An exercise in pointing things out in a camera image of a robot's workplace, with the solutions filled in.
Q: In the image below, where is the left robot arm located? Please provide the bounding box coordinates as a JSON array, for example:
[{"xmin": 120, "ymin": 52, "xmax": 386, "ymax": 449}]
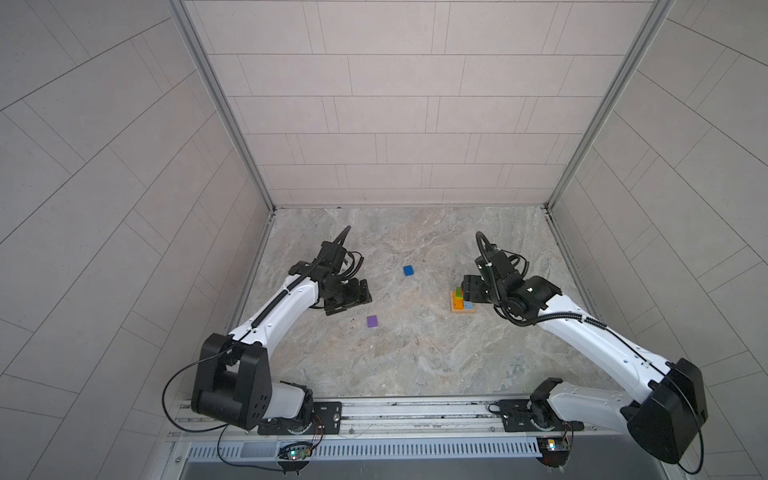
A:
[{"xmin": 191, "ymin": 228, "xmax": 372, "ymax": 432}]

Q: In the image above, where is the aluminium mounting rail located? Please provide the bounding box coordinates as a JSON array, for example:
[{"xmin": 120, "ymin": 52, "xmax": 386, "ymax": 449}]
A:
[{"xmin": 199, "ymin": 395, "xmax": 626, "ymax": 447}]

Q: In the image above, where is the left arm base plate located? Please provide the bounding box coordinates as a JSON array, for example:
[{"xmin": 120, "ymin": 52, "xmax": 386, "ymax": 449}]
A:
[{"xmin": 257, "ymin": 401, "xmax": 343, "ymax": 436}]

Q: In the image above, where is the natural wood block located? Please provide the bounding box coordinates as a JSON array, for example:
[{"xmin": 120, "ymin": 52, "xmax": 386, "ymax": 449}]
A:
[{"xmin": 450, "ymin": 290, "xmax": 476, "ymax": 314}]

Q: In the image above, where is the controller board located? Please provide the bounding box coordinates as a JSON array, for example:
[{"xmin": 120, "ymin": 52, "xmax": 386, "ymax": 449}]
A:
[
  {"xmin": 277, "ymin": 442, "xmax": 313, "ymax": 462},
  {"xmin": 537, "ymin": 437, "xmax": 571, "ymax": 469}
]

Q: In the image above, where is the right controller board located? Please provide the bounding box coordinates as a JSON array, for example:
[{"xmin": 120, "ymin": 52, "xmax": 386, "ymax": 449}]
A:
[{"xmin": 537, "ymin": 437, "xmax": 571, "ymax": 469}]

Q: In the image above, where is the left controller board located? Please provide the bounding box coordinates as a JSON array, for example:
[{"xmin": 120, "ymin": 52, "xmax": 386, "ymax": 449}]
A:
[{"xmin": 277, "ymin": 442, "xmax": 313, "ymax": 462}]

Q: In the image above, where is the vent grille strip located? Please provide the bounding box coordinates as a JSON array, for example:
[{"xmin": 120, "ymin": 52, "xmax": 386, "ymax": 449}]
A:
[{"xmin": 187, "ymin": 437, "xmax": 542, "ymax": 463}]

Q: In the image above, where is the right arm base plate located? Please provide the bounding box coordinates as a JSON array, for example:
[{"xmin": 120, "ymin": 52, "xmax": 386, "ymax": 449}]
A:
[{"xmin": 488, "ymin": 398, "xmax": 584, "ymax": 434}]

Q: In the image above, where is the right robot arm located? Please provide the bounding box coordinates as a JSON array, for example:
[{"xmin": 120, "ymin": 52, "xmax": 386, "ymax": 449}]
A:
[{"xmin": 461, "ymin": 233, "xmax": 708, "ymax": 464}]

